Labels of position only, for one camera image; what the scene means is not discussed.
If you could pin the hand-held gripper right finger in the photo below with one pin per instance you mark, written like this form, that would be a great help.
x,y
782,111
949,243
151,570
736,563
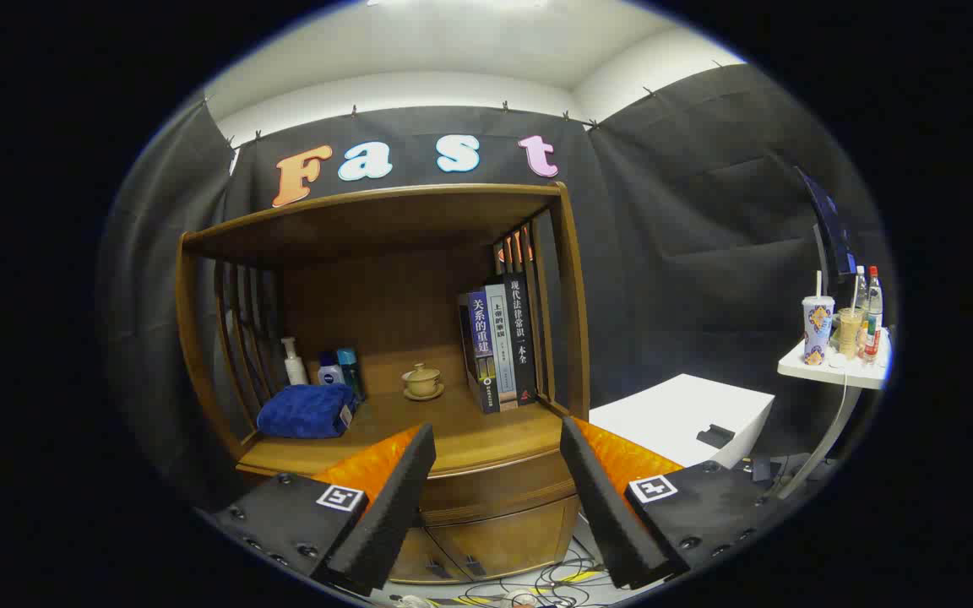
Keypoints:
x,y
596,498

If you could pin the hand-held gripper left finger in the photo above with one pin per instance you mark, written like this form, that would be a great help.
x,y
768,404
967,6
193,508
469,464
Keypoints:
x,y
398,498

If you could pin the wooden drawer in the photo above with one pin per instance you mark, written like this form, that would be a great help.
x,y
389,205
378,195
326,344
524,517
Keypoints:
x,y
495,494

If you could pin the wooden cabinet door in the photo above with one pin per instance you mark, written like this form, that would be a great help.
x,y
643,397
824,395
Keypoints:
x,y
520,532
419,553

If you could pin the wooden countertop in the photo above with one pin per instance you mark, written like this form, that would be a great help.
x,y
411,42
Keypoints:
x,y
453,422

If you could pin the wooden cabinet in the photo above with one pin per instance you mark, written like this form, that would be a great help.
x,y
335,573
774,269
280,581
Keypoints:
x,y
385,228

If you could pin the tan saucer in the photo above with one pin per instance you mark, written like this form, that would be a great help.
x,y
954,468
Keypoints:
x,y
424,396

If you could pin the tan lidded tea cup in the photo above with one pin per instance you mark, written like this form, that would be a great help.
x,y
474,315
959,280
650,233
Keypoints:
x,y
422,380

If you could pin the blue folded towel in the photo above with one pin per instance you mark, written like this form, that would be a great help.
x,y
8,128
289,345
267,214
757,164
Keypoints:
x,y
305,412

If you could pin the teal bottle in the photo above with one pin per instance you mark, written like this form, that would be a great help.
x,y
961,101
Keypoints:
x,y
350,367

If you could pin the white bottle with blue cap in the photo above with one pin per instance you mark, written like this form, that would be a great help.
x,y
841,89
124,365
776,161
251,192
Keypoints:
x,y
330,373

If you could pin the white pump bottle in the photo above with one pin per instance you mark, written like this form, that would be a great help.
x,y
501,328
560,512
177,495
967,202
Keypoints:
x,y
295,369

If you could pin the black spine book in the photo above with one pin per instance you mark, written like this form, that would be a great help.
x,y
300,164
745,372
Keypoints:
x,y
520,338

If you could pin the blue spine book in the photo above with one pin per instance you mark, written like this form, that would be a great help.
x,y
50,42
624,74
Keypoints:
x,y
481,338

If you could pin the white side table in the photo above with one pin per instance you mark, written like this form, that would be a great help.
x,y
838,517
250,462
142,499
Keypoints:
x,y
824,370

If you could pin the patterned paper cup with straw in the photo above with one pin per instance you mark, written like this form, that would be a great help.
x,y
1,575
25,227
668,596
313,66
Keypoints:
x,y
818,333

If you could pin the clear cup of iced drink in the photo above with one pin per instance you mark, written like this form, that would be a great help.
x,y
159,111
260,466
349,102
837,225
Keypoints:
x,y
850,333

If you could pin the red label bottle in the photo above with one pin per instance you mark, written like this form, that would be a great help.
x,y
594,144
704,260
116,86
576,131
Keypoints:
x,y
873,333

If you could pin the clear water bottle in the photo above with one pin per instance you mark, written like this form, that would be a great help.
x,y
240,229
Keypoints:
x,y
860,291

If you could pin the dark monitor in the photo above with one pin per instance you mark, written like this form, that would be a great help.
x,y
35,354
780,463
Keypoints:
x,y
833,236

